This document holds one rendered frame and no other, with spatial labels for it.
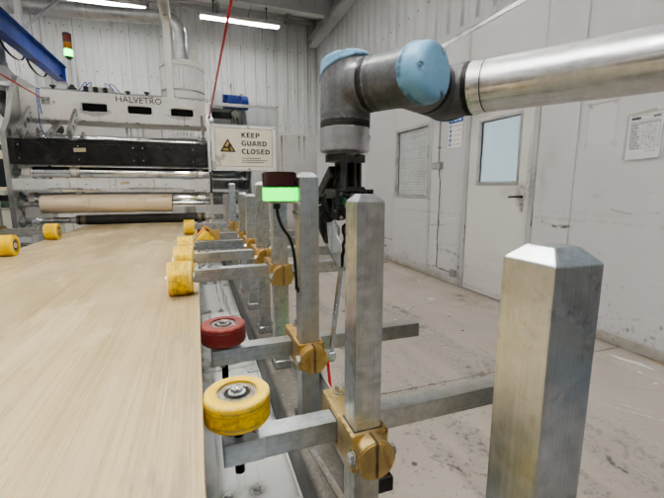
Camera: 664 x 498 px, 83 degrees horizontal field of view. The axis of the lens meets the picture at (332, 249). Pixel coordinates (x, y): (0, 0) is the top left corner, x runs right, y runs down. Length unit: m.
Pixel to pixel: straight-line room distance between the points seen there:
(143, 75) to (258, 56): 2.50
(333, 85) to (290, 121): 8.97
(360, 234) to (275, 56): 9.51
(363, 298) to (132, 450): 0.28
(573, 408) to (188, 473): 0.31
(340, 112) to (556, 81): 0.33
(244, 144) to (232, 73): 6.72
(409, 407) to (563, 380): 0.37
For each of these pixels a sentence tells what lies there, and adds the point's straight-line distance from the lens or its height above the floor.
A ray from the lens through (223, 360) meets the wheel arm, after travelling 0.75.
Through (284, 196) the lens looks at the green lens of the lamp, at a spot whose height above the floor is 1.14.
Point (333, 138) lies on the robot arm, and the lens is 0.68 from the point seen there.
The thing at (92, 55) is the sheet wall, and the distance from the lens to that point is 9.79.
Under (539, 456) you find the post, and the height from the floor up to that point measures 1.01.
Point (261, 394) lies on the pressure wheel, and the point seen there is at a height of 0.91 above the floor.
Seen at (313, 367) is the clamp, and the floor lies 0.84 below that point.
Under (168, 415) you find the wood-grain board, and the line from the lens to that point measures 0.50.
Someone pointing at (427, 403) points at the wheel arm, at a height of 0.84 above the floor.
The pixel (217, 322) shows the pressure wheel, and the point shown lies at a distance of 0.75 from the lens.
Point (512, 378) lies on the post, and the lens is 0.25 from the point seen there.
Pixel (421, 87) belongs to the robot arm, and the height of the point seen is 1.30.
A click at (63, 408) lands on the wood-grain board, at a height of 0.90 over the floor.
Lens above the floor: 1.15
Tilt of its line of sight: 9 degrees down
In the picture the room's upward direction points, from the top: straight up
